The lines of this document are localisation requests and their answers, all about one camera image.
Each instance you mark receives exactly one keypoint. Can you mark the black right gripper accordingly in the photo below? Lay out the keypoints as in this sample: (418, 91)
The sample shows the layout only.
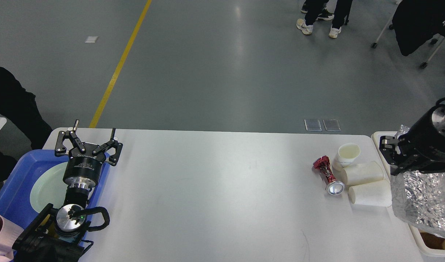
(421, 149)

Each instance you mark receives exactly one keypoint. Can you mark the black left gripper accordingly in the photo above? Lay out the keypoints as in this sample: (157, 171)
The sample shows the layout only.
(81, 168)

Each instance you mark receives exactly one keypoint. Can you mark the white paper cup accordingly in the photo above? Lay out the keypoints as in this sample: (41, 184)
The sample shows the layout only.
(357, 174)
(346, 155)

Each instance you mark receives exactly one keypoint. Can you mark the white foam container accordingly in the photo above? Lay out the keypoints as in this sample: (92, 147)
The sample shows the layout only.
(377, 194)

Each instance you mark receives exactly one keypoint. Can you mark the green plate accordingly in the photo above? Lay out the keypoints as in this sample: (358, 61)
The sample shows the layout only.
(49, 188)

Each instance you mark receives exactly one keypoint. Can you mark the brown paper bag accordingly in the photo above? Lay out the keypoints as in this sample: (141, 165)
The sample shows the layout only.
(432, 241)

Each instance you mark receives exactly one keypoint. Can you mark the pink ribbed mug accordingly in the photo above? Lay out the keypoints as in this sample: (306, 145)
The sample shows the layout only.
(9, 232)

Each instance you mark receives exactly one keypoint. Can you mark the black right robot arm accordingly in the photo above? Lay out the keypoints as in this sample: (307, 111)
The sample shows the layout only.
(422, 148)

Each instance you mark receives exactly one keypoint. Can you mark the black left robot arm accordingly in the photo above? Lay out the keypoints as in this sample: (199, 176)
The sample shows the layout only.
(57, 234)

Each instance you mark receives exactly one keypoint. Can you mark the right floor plate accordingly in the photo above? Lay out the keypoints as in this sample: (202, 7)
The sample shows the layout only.
(332, 125)

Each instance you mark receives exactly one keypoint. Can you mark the floor plate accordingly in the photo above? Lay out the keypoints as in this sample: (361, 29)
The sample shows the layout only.
(313, 125)
(332, 125)

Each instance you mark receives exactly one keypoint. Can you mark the red snack wrapper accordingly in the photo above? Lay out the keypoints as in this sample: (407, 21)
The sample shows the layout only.
(333, 186)

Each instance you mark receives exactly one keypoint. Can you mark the left floor plate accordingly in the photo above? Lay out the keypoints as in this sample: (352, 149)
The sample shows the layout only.
(313, 125)

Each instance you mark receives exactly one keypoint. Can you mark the blue plastic tray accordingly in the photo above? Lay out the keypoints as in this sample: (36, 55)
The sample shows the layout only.
(14, 196)

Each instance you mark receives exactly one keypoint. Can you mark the white plastic bin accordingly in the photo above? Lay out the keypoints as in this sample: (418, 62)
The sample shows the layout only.
(428, 254)

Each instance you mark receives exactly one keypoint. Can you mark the chair with black jacket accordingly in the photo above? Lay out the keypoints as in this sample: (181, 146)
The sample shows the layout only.
(415, 22)

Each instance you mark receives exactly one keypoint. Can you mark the person with dark sneakers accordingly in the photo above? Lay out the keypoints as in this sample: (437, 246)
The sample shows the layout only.
(325, 14)

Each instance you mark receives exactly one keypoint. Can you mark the person in black trousers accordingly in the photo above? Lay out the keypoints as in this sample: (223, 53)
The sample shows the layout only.
(316, 10)

